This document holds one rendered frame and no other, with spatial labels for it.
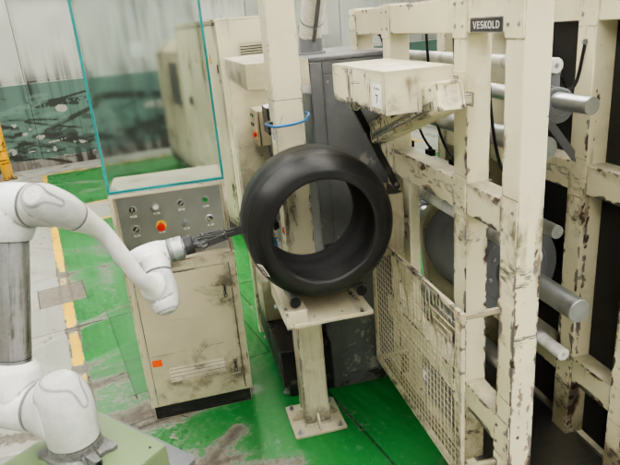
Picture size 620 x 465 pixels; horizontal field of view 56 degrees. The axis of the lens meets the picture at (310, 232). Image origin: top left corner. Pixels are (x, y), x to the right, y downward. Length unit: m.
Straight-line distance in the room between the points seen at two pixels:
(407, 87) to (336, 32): 10.54
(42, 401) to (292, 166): 1.13
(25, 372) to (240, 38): 4.13
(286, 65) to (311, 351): 1.35
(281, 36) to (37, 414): 1.63
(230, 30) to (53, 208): 3.95
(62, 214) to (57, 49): 9.30
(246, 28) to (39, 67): 6.02
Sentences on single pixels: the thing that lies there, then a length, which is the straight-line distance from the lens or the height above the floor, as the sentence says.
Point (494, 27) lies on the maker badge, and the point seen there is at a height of 1.89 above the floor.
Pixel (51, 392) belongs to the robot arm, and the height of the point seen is 1.01.
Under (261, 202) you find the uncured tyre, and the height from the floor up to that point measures 1.34.
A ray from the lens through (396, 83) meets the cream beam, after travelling 1.98.
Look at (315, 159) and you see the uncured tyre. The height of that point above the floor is 1.47.
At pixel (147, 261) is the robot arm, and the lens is 2.26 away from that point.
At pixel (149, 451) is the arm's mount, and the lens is 1.98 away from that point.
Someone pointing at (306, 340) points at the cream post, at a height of 0.50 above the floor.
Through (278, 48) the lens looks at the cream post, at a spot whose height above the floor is 1.86.
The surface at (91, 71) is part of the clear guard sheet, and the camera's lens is 2.83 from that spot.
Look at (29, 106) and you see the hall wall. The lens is 11.03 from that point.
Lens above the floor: 1.94
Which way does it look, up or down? 20 degrees down
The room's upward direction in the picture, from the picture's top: 5 degrees counter-clockwise
